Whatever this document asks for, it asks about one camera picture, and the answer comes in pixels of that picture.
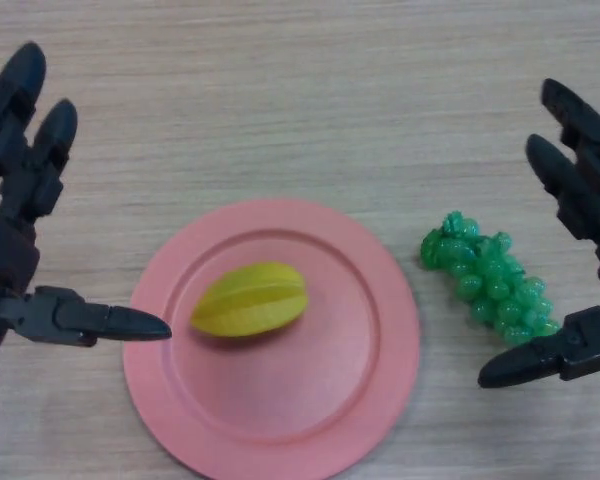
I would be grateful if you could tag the green grape bunch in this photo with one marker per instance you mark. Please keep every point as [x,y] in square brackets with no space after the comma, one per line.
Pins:
[495,285]

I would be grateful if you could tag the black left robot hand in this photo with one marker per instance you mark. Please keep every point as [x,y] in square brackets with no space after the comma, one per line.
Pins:
[10,240]

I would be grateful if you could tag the yellow starfruit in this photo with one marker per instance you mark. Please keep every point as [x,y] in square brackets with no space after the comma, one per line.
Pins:
[252,300]

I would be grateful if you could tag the pink round plate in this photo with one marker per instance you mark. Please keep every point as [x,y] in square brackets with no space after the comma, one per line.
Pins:
[272,345]

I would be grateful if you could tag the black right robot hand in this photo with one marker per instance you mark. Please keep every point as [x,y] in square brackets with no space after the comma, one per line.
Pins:
[590,210]

